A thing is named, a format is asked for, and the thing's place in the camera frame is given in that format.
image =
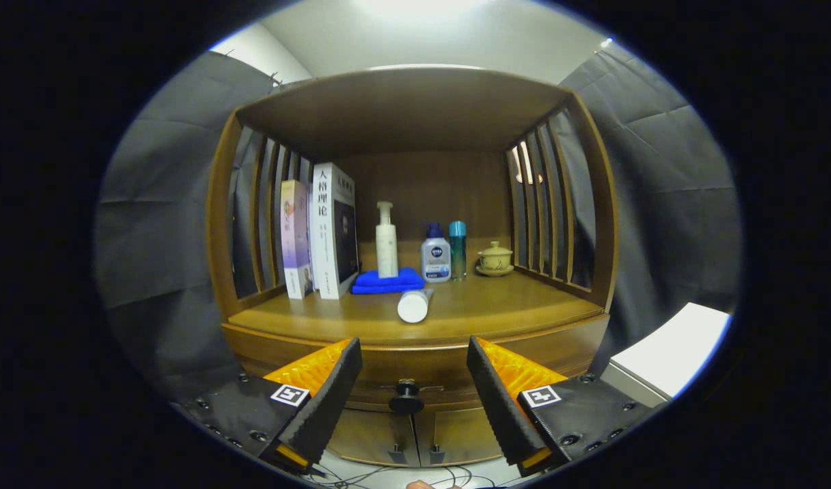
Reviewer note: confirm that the wooden cabinet door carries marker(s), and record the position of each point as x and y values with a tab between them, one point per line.
367	435
459	435

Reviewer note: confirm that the white side table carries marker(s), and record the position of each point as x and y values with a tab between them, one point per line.
673	346

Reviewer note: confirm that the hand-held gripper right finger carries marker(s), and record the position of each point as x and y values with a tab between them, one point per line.
499	401

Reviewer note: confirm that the wooden countertop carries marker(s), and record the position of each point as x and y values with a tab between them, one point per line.
497	305

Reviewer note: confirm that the white book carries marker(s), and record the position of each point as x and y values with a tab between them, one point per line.
323	231

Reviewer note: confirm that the white pump bottle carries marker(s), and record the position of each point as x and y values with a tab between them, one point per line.
386	251

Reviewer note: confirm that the wooden cabinet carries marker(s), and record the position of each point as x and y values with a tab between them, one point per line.
401	109

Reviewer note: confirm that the purple book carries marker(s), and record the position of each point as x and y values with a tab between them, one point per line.
294	238

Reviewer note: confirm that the white cream tube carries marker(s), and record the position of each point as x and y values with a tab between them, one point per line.
414	307

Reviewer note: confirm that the wooden drawer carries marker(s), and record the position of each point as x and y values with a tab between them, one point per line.
415	367

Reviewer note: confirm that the blue folded cloth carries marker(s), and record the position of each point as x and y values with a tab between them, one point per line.
381	282

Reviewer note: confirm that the yellow lidded teacup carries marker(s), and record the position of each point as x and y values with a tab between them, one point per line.
495	261

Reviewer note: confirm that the ceiling light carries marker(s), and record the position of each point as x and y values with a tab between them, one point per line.
422	7

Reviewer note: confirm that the teal bottle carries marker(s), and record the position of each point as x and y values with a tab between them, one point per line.
458	255

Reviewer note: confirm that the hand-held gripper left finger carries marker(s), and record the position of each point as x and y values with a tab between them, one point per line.
329	401

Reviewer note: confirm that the white lotion bottle blue cap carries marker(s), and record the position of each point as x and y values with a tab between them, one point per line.
435	261

